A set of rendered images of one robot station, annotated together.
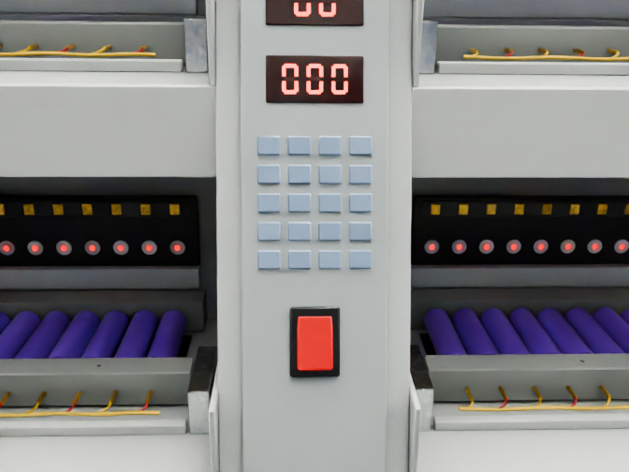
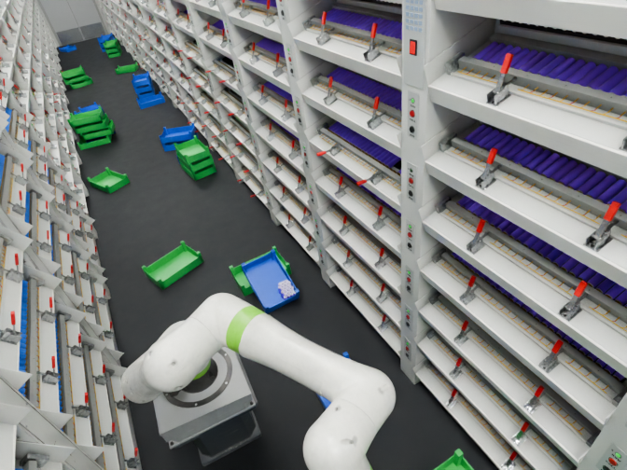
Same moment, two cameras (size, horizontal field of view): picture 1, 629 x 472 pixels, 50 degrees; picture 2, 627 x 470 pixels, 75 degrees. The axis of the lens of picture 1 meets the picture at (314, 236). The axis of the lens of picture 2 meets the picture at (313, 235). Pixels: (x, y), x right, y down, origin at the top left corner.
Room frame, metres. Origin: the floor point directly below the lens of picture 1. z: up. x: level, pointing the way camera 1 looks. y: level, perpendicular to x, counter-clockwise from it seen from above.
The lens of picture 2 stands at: (-0.31, -0.81, 1.66)
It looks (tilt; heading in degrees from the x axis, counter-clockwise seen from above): 39 degrees down; 69
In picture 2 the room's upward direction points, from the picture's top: 10 degrees counter-clockwise
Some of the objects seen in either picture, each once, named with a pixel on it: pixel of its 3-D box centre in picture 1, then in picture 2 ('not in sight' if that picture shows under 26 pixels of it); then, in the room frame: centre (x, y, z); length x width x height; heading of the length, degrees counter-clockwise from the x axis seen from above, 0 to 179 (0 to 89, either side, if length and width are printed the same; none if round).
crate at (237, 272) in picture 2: not in sight; (259, 269); (0.01, 0.97, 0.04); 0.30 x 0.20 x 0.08; 2
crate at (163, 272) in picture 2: not in sight; (173, 264); (-0.43, 1.34, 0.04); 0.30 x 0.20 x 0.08; 20
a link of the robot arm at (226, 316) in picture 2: not in sight; (229, 322); (-0.29, -0.06, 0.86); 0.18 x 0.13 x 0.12; 118
